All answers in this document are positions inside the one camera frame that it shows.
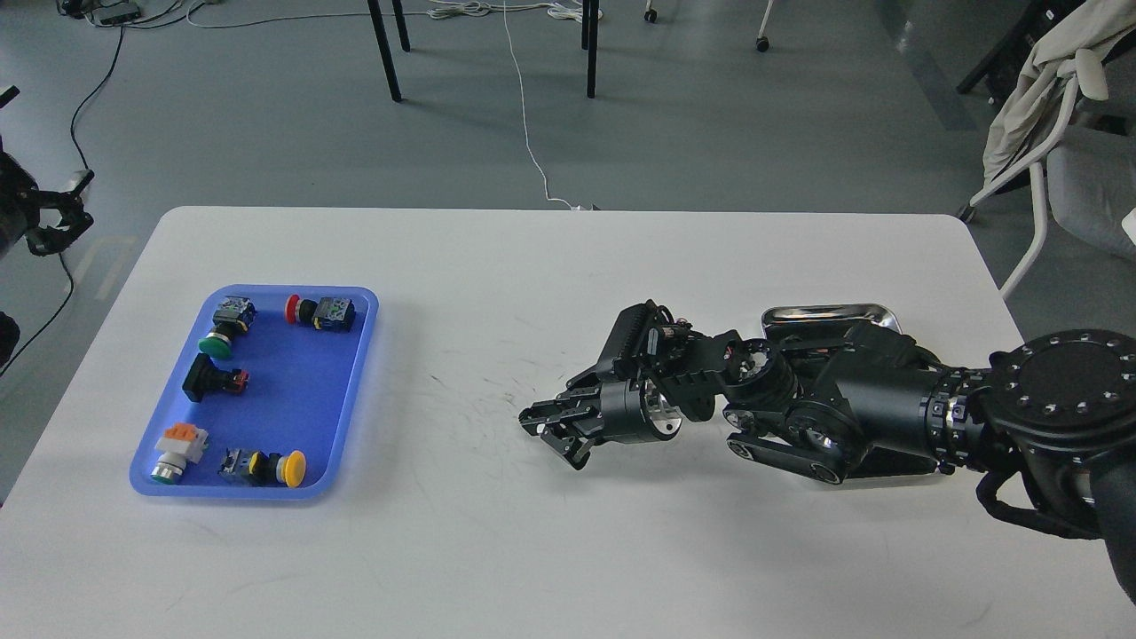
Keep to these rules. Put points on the black table leg right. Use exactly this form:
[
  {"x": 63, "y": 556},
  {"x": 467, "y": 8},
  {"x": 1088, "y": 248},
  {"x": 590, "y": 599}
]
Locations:
[{"x": 590, "y": 16}]

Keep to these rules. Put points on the black table leg left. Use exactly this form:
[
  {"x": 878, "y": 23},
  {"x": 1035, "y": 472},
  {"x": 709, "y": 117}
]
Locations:
[{"x": 384, "y": 44}]

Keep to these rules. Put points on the red push button switch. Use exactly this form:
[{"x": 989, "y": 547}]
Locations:
[{"x": 330, "y": 313}]

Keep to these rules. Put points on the yellow push button switch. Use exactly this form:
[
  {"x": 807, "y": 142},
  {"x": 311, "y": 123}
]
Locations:
[{"x": 245, "y": 466}]

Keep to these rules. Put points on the black power strip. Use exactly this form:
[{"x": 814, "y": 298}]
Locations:
[{"x": 104, "y": 14}]

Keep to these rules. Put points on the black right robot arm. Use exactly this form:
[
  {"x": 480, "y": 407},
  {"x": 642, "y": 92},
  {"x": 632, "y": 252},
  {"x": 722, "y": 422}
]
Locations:
[{"x": 838, "y": 392}]

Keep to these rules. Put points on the green push button switch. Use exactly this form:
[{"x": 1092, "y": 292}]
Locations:
[{"x": 232, "y": 318}]

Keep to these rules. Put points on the beige cloth on chair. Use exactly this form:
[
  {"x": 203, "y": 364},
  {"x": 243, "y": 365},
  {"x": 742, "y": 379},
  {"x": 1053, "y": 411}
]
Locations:
[{"x": 1095, "y": 25}]

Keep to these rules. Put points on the white orange push button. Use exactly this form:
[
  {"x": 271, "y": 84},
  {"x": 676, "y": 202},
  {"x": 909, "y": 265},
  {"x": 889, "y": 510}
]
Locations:
[{"x": 178, "y": 446}]

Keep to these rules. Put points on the blue plastic tray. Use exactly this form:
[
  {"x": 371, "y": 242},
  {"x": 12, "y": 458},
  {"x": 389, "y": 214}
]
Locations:
[{"x": 302, "y": 390}]

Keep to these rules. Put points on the black table leg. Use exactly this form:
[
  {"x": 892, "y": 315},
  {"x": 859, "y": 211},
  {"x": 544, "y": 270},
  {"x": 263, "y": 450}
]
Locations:
[
  {"x": 590, "y": 16},
  {"x": 384, "y": 44}
]

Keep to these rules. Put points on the black push button switch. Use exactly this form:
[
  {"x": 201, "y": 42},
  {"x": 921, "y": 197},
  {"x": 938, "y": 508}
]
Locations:
[{"x": 204, "y": 377}]

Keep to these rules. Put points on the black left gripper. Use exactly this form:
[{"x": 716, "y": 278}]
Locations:
[{"x": 18, "y": 217}]

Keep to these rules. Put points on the silver metal tray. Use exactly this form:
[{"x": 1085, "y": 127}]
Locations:
[{"x": 823, "y": 321}]

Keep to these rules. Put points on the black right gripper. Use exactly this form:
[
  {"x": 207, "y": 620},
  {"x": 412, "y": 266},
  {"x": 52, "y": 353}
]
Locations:
[{"x": 591, "y": 410}]

